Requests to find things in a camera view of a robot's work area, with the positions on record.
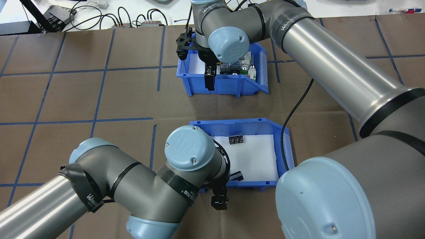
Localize blue plastic push-button bin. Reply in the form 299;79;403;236
176;41;269;98

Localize blue plastic battery bin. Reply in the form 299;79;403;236
189;118;296;192

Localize black power box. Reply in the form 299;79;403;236
43;5;77;32

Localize black metal bar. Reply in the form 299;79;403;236
20;0;50;34

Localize red and blue pens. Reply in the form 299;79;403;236
388;8;422;14

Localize wrist black camera bracket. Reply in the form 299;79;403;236
175;27;200;61

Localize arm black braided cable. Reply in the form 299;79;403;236
281;78;314;171
212;139;231;181

